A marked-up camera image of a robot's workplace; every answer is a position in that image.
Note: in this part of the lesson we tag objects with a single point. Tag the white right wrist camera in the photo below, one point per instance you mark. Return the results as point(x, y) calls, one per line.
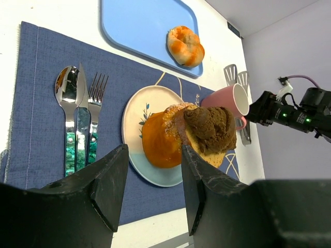
point(286, 87)

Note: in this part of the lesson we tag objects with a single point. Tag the light blue tray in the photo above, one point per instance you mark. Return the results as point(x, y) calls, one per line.
point(141, 27)

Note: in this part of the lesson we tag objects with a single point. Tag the orange sugared muffin bread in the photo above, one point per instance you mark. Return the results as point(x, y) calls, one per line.
point(161, 141)

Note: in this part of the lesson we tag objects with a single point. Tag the spoon with teal handle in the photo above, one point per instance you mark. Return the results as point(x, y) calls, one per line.
point(66, 94)

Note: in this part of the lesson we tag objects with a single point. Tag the pink ceramic mug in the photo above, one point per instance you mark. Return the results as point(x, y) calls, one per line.
point(234, 98)

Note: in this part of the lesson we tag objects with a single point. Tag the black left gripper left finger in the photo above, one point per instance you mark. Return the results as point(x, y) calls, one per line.
point(80, 210)

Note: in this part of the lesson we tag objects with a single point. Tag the knife with teal handle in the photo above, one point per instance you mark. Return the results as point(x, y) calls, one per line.
point(82, 125)

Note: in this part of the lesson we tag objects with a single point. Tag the white orange croissant roll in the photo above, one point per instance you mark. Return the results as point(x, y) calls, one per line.
point(185, 47)

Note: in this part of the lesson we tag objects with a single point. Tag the fork with teal handle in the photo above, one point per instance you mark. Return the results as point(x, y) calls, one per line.
point(95, 97)

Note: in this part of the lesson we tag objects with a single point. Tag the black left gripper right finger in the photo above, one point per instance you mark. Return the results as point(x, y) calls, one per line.
point(223, 212)

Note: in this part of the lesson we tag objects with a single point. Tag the white plate with leaf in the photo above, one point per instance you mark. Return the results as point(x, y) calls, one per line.
point(141, 105)

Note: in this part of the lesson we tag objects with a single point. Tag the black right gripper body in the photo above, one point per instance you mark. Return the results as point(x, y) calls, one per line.
point(306, 116)

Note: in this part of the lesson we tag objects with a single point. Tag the round sliced bread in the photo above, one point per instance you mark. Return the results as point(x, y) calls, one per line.
point(187, 138)

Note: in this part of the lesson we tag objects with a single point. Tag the brown chocolate bread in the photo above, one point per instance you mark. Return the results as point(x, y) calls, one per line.
point(214, 128)

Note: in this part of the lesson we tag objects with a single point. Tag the blue cloth placemat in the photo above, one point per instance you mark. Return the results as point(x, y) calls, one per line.
point(36, 152)

